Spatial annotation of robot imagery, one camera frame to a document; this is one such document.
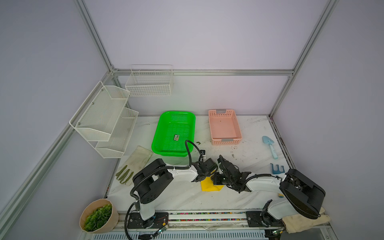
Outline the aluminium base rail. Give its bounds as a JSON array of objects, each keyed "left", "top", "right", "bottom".
[{"left": 123, "top": 210, "right": 285, "bottom": 230}]

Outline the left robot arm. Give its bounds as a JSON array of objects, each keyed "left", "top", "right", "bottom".
[{"left": 124, "top": 140, "right": 218, "bottom": 240}]

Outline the pink plastic basket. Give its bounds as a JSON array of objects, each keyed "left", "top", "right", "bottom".
[{"left": 208, "top": 109, "right": 242, "bottom": 146}]

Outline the light blue garden trowel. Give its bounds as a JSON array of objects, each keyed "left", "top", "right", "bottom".
[{"left": 262, "top": 136, "right": 279, "bottom": 160}]

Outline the paper bag with greens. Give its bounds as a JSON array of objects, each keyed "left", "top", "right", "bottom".
[{"left": 79, "top": 199, "right": 119, "bottom": 234}]

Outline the green plastic basket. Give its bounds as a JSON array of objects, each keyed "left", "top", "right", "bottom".
[{"left": 151, "top": 111, "right": 196, "bottom": 157}]

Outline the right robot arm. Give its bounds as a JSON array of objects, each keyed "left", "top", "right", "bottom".
[{"left": 211, "top": 156, "right": 326, "bottom": 228}]

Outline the white wire basket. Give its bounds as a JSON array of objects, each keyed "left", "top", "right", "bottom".
[{"left": 125, "top": 65, "right": 174, "bottom": 97}]

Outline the blue yellow garden rake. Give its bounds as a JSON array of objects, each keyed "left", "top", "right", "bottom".
[{"left": 270, "top": 163, "right": 286, "bottom": 175}]

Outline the yellow paper napkin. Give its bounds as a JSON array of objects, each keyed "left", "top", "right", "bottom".
[{"left": 200, "top": 178, "right": 224, "bottom": 192}]

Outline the cream work glove right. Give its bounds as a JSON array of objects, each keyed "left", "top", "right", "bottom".
[{"left": 282, "top": 207, "right": 331, "bottom": 234}]

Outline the white mesh two-tier shelf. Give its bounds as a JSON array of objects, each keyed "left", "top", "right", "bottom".
[{"left": 69, "top": 82, "right": 139, "bottom": 159}]

